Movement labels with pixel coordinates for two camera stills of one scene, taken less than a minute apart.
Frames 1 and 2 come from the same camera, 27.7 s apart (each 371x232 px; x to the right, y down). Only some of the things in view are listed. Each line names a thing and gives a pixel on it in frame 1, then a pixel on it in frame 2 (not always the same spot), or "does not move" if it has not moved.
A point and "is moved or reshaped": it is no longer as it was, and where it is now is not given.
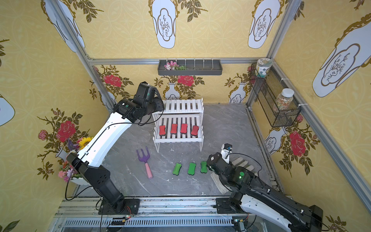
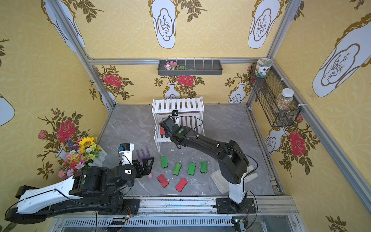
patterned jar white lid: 263,65 does not move
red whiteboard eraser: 183,128 is moved or reshaped
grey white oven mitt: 238,162 does not move
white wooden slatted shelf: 181,121 does not move
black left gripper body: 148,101 to 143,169
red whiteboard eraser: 195,129 to 163,181
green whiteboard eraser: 203,166 does not move
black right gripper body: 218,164 to 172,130
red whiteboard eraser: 162,130 does not move
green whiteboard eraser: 191,169 does not move
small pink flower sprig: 173,65 does not move
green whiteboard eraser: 177,169 does not move
